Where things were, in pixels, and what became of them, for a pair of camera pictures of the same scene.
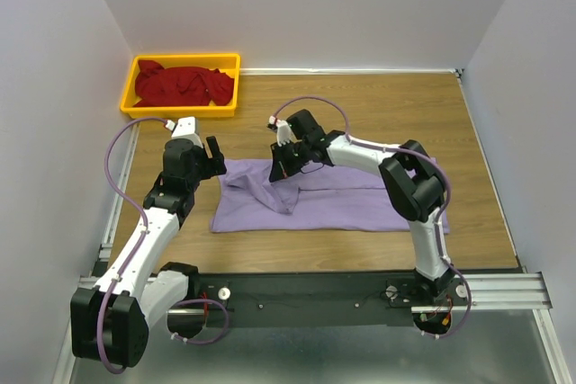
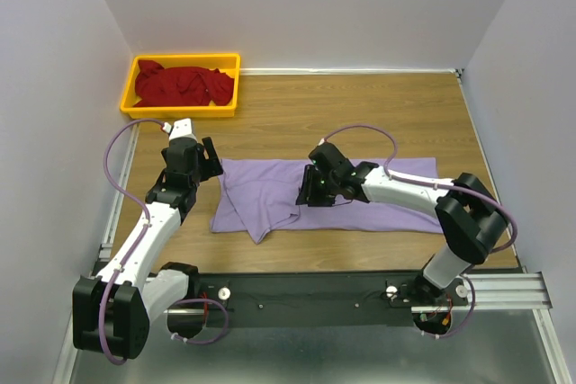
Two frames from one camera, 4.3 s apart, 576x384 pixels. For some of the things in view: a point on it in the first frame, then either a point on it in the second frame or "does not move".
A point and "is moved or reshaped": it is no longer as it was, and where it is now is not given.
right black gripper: (279, 160) → (312, 183)
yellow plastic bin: (229, 63) does not move
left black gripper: (214, 157) does not move
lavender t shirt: (337, 200) is moved or reshaped
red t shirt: (182, 86) does not move
